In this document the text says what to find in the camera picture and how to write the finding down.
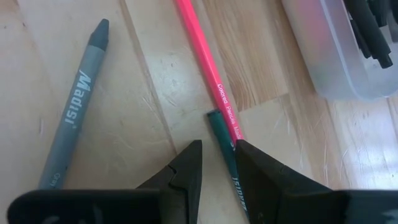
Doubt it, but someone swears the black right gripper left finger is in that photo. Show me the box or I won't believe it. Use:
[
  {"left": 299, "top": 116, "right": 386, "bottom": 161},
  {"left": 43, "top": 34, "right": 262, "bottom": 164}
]
[{"left": 136, "top": 139, "right": 203, "bottom": 224}]

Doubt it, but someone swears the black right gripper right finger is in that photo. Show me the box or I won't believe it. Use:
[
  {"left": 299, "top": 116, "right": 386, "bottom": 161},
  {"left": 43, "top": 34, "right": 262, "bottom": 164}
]
[{"left": 234, "top": 139, "right": 343, "bottom": 224}]

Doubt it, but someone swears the dark green crayon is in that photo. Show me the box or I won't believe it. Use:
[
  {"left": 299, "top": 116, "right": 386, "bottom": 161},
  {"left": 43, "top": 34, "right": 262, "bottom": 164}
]
[{"left": 206, "top": 109, "right": 249, "bottom": 220}]

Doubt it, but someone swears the pink colored pencil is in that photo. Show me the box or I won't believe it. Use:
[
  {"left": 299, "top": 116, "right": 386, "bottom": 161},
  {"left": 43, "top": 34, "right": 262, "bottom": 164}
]
[{"left": 174, "top": 0, "right": 245, "bottom": 146}]

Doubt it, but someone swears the grey crayon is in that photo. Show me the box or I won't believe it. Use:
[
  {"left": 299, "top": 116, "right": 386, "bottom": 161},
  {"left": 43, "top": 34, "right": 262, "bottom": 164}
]
[{"left": 37, "top": 18, "right": 110, "bottom": 190}]

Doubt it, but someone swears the thick black marker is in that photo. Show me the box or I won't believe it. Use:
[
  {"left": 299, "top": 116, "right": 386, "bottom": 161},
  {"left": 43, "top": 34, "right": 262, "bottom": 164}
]
[{"left": 343, "top": 0, "right": 394, "bottom": 69}]

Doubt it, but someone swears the translucent plastic supply box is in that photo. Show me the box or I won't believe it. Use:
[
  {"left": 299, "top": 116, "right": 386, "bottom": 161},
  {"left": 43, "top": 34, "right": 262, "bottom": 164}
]
[{"left": 281, "top": 0, "right": 398, "bottom": 101}]

